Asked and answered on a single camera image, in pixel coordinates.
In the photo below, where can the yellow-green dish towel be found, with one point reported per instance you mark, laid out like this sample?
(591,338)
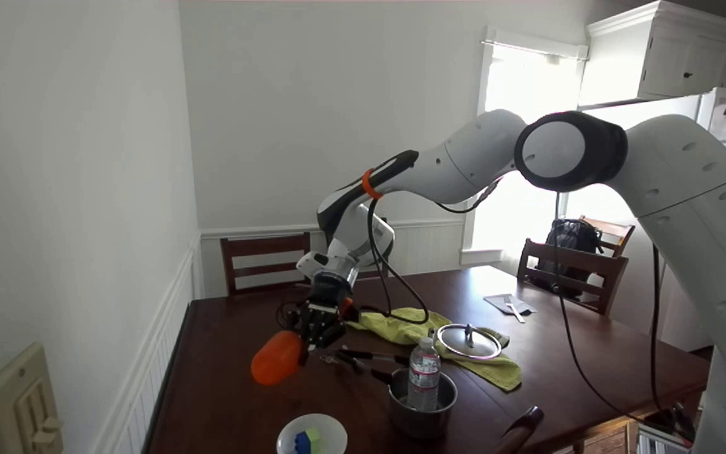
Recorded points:
(396,324)

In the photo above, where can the green block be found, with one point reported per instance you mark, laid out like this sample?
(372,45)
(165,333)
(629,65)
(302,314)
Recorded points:
(315,440)

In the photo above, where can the black backpack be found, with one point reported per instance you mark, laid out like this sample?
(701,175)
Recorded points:
(572,232)

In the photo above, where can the clear plastic water bottle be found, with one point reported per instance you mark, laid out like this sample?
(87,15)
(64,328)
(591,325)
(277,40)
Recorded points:
(423,379)

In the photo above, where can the bright window white frame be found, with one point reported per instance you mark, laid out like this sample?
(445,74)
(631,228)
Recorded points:
(529,84)

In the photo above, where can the white bowl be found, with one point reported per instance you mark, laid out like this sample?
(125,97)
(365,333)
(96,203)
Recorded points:
(334,430)

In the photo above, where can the orange plastic cup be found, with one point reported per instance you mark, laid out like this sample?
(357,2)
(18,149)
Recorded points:
(276,358)

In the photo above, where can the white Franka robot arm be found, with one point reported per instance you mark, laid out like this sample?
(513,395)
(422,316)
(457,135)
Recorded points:
(691,193)

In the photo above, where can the slat-back dark wooden chair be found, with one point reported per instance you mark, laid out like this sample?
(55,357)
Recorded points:
(263,246)
(572,262)

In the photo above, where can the blue block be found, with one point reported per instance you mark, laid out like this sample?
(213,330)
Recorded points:
(300,443)

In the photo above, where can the white paper sheet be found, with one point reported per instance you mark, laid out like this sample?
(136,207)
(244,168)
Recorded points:
(503,304)

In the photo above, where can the white upper cabinet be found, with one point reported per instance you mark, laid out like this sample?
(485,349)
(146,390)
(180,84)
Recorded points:
(673,52)

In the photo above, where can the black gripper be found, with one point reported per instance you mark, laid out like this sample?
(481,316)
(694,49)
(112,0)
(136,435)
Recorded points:
(326,304)

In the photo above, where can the beige wall light switch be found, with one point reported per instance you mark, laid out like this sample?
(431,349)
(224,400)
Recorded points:
(13,405)

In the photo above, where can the glass pot lid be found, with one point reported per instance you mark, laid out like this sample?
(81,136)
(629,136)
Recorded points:
(473,343)

